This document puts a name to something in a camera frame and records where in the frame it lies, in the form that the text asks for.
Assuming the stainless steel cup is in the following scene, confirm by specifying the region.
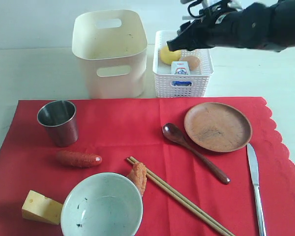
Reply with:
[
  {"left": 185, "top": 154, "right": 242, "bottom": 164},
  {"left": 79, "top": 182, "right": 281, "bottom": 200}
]
[{"left": 37, "top": 100, "right": 79, "bottom": 147}]

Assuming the yellow cheese wedge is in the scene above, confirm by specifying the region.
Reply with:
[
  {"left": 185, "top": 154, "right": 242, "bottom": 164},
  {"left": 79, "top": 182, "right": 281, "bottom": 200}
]
[{"left": 22, "top": 190, "right": 63, "bottom": 225}]

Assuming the yellow lemon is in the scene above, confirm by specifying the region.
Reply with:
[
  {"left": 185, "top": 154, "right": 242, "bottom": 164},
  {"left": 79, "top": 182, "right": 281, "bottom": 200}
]
[{"left": 160, "top": 46, "right": 181, "bottom": 65}]

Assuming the dark wooden spoon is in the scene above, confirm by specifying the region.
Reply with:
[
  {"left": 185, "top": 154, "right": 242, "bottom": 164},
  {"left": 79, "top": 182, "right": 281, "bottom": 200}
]
[{"left": 162, "top": 123, "right": 231, "bottom": 185}]

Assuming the brown wooden plate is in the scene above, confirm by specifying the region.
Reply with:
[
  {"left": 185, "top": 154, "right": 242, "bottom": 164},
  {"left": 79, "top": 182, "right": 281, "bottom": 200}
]
[{"left": 184, "top": 102, "right": 252, "bottom": 152}]

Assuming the red table cloth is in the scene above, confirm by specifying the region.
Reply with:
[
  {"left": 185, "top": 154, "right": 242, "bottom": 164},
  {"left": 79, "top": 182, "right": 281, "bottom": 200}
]
[{"left": 0, "top": 97, "right": 295, "bottom": 236}]

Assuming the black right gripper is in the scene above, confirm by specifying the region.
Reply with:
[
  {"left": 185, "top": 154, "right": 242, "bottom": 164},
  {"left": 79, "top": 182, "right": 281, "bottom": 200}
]
[{"left": 167, "top": 11, "right": 236, "bottom": 52}]

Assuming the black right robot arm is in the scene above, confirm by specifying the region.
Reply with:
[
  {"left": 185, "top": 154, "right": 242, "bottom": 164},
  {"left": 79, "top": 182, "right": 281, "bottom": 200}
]
[{"left": 167, "top": 0, "right": 295, "bottom": 52}]

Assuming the silver table knife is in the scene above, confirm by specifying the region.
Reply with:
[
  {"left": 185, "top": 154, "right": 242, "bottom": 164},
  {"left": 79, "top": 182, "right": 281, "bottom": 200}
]
[{"left": 247, "top": 143, "right": 267, "bottom": 236}]

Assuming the orange fried shrimp piece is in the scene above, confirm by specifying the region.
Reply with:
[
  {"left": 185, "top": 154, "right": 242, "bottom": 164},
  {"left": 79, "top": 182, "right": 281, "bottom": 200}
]
[{"left": 126, "top": 162, "right": 147, "bottom": 197}]

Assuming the small milk carton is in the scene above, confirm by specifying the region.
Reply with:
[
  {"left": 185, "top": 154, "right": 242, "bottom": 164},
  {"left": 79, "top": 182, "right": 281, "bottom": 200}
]
[{"left": 171, "top": 61, "right": 192, "bottom": 87}]

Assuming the red sausage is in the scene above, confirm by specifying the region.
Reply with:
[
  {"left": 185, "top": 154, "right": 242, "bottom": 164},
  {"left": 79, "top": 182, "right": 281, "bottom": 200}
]
[{"left": 56, "top": 150, "right": 102, "bottom": 168}]

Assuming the brown egg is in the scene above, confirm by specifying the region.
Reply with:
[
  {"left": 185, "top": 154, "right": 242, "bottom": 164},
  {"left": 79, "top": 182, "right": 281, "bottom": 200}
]
[{"left": 179, "top": 56, "right": 200, "bottom": 71}]

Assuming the white perforated plastic basket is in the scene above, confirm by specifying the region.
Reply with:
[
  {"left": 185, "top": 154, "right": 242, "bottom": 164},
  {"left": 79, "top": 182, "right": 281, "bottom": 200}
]
[{"left": 153, "top": 30, "right": 213, "bottom": 97}]

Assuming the cream plastic bin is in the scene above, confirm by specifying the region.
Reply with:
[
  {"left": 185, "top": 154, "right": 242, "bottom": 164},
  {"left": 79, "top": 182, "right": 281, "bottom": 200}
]
[{"left": 72, "top": 10, "right": 148, "bottom": 99}]

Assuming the pale green ceramic bowl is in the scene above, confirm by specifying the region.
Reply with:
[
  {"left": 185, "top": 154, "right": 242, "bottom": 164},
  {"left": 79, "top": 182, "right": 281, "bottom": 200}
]
[{"left": 60, "top": 173, "right": 143, "bottom": 236}]

